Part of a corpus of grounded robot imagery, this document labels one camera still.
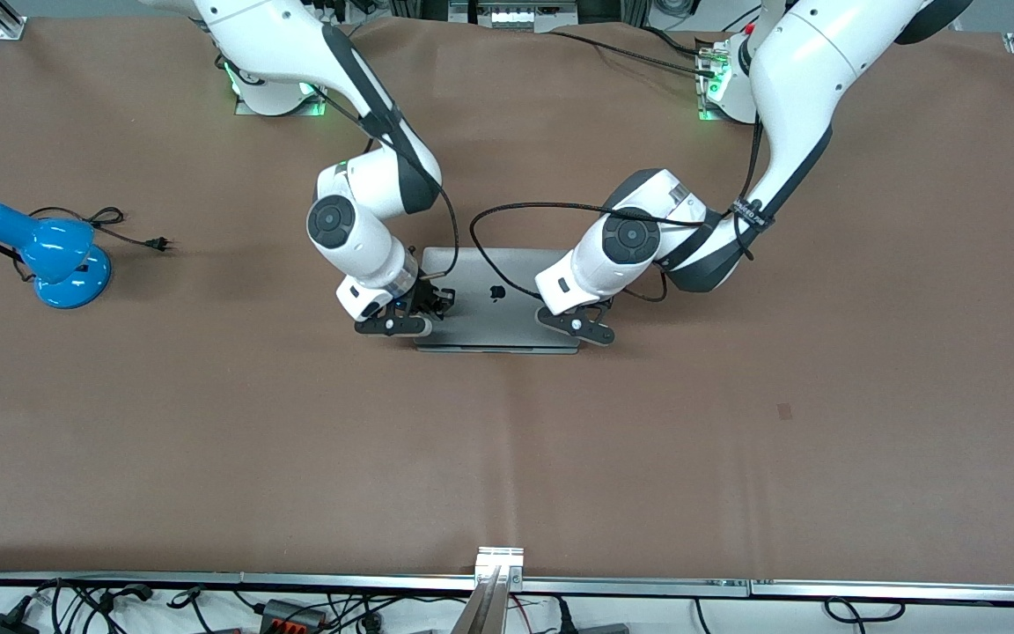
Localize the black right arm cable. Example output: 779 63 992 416
313 84 462 276

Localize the black looped floor cable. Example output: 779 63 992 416
824 596 907 628

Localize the grey open-lid laptop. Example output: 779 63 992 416
413 247 581 355

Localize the brown table cover mat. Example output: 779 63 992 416
0 16 1014 586

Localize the grey equipment box white label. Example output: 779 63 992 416
448 0 580 33

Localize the long black braided table cable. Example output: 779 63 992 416
551 31 721 80

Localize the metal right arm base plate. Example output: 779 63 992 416
234 84 329 118

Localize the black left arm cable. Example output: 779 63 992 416
469 123 768 304

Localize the black velcro arm strap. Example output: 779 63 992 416
730 197 776 235

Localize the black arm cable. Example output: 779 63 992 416
313 84 462 276
469 123 768 304

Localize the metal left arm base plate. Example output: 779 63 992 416
695 35 730 124

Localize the aluminium table edge rail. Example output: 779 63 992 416
0 571 1014 607

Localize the grey orange connector box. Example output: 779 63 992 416
259 599 328 631

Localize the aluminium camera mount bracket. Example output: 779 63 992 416
450 546 525 634

